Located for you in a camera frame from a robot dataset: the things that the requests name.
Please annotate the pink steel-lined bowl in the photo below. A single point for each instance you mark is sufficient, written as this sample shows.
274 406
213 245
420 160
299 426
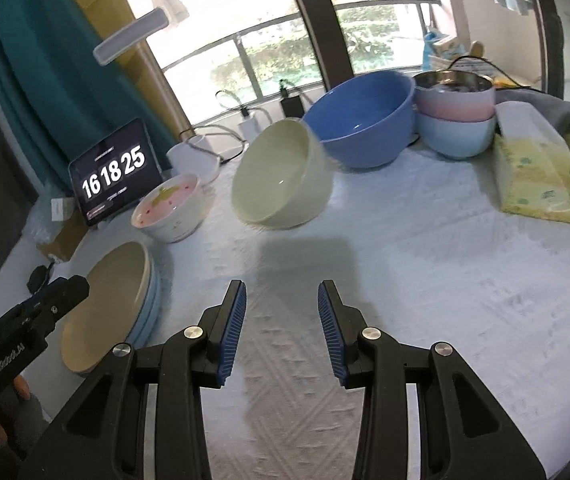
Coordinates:
455 105

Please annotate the large blue plate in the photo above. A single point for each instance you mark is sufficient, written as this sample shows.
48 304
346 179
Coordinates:
157 300

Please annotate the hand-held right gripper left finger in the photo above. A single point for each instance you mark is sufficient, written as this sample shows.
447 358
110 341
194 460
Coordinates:
232 330

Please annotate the strawberry print bowl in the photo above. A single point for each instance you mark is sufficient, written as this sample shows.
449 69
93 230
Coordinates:
170 205

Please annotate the balcony railing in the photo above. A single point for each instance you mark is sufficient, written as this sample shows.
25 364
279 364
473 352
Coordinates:
240 45

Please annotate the dark sliding door frame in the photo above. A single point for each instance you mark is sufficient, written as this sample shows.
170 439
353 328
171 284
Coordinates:
320 25

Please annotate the brown cardboard box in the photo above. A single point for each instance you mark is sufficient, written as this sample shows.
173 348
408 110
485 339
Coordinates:
62 240

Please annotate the person's left hand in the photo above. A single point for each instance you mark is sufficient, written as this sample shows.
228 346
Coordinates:
21 387

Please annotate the blue plastic bag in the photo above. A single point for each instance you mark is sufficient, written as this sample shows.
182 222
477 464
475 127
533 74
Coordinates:
431 52

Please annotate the large blue bowl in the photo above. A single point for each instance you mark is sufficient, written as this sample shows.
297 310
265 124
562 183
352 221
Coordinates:
360 110

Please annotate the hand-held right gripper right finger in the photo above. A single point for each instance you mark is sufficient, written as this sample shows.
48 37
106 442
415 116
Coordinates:
332 330

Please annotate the patterned tissue box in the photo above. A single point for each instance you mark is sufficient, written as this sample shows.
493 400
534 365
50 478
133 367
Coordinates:
449 47

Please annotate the light blue bowl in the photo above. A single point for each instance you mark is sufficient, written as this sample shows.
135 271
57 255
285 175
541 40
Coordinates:
457 137

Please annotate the teal curtain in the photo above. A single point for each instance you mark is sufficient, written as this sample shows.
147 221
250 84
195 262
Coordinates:
40 85

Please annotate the yellow tissue packet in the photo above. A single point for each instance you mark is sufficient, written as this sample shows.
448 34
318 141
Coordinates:
540 175

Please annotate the beige plate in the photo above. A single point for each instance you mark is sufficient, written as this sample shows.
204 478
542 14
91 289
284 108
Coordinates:
105 310

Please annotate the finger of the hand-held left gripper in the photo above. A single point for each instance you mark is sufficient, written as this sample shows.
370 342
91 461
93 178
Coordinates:
65 295
32 304

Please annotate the black round device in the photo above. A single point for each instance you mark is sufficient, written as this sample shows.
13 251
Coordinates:
38 279

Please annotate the cardboard box with plastic bag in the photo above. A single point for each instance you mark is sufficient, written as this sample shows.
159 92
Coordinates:
40 220

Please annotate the small blue plate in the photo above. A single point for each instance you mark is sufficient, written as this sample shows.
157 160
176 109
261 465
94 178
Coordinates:
151 290

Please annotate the black tablet with clock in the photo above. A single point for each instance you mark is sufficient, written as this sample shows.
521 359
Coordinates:
115 170

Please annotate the white charger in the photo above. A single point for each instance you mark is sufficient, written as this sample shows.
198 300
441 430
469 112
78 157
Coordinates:
248 122

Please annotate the grey cloth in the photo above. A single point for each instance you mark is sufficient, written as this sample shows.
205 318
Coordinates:
560 107

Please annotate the white desk lamp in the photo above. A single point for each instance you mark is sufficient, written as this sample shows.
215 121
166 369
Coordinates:
132 35

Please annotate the pale green bowl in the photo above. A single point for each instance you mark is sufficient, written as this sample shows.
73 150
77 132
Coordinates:
275 175

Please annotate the black charger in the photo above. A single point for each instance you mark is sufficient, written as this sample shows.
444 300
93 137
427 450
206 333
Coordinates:
292 102

